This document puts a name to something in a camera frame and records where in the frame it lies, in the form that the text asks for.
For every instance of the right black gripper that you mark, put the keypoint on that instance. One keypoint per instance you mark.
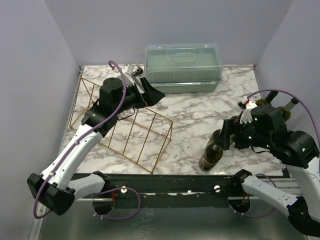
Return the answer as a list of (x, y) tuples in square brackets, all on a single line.
[(235, 135)]

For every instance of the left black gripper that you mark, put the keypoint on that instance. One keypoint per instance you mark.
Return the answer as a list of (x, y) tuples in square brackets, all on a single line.
[(151, 97)]

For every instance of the green wine bottle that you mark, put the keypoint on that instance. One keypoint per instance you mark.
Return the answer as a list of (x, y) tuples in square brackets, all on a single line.
[(212, 153), (286, 110), (268, 99)]

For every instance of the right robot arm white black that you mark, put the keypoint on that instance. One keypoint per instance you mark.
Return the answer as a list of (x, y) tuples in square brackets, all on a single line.
[(263, 126)]

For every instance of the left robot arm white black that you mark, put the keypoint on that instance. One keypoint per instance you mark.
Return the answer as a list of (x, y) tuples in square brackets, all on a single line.
[(54, 187)]

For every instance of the green plastic storage box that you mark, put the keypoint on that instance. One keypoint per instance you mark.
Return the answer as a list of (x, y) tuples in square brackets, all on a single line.
[(183, 68)]

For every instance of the grey metal crank handle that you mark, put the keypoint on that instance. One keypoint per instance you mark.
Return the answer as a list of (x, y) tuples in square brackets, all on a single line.
[(138, 71)]

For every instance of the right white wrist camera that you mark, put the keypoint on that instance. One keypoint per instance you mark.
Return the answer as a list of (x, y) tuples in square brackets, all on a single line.
[(246, 116)]

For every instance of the gold wire wine rack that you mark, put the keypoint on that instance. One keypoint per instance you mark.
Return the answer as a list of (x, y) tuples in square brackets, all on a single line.
[(141, 136)]

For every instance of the black metal base rail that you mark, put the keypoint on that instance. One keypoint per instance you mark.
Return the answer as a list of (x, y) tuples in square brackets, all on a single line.
[(173, 191)]

